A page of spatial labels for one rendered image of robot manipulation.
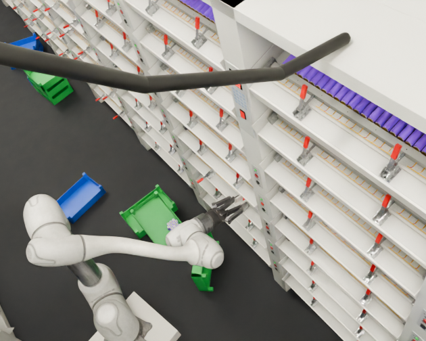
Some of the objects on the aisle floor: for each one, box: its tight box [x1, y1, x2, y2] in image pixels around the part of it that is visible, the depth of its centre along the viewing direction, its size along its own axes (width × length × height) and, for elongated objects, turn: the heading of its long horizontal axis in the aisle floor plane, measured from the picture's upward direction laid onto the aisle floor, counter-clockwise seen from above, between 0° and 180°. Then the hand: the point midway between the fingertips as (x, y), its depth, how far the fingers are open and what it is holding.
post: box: [398, 244, 426, 341], centre depth 141 cm, size 20×9×176 cm, turn 136°
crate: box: [191, 230, 219, 292], centre depth 254 cm, size 8×30×20 cm, turn 1°
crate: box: [56, 173, 106, 224], centre depth 305 cm, size 30×20×8 cm
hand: (243, 199), depth 211 cm, fingers open, 3 cm apart
